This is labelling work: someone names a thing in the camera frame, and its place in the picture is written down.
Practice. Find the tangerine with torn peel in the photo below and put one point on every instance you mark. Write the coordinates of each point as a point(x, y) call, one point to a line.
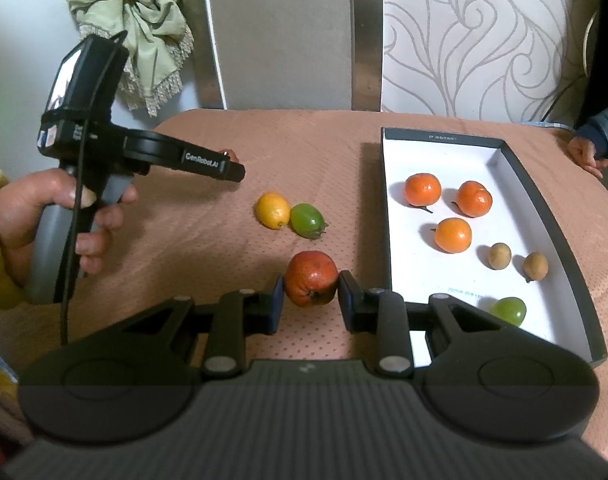
point(474, 199)

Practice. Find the yellow lemon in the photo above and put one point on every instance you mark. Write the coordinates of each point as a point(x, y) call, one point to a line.
point(272, 210)

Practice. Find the person's left hand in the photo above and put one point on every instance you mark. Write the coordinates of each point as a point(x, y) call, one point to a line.
point(21, 210)

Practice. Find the green fringed scarf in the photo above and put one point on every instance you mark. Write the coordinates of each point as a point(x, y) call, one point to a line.
point(133, 25)

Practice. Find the tangerine with stem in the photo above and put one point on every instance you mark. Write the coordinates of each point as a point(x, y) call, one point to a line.
point(422, 189)

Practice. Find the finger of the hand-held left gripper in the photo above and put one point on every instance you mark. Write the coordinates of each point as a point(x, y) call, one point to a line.
point(234, 172)

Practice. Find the grey chair back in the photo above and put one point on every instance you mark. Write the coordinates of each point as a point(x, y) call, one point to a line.
point(284, 35)

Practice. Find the black box with white inside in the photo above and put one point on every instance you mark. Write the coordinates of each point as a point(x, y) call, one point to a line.
point(434, 150)

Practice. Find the mottled red orange apple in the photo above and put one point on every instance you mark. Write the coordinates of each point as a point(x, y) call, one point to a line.
point(311, 277)

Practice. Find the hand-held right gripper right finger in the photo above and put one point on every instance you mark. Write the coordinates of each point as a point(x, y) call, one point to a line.
point(346, 305)

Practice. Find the smooth round orange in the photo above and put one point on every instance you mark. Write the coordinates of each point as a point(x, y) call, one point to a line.
point(453, 235)

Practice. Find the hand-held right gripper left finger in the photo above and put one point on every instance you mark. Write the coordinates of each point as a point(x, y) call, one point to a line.
point(277, 307)

